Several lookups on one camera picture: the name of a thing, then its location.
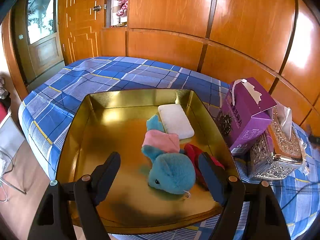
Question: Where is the white tissue paper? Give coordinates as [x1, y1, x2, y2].
[275, 100, 292, 140]

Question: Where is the purple cardboard carton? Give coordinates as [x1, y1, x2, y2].
[216, 77, 276, 155]

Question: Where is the wooden wardrobe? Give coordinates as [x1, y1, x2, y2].
[58, 0, 319, 134]

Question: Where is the blue plaid bedsheet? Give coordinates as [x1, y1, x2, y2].
[18, 57, 319, 239]

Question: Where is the pink washcloth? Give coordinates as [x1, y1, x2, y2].
[142, 129, 180, 153]

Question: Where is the blue plush toy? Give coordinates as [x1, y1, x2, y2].
[141, 114, 196, 195]

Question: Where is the red sock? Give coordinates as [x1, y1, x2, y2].
[184, 144, 223, 193]

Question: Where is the white foam sponge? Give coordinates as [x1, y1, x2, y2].
[158, 104, 195, 140]

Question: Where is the wooden door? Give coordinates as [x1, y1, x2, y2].
[11, 0, 63, 84]

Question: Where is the ornate gold tissue box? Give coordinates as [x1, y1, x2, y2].
[249, 107, 303, 181]

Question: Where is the silver door handle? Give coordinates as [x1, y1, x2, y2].
[92, 5, 102, 12]

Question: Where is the gold metal tray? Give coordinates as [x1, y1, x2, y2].
[56, 89, 238, 235]

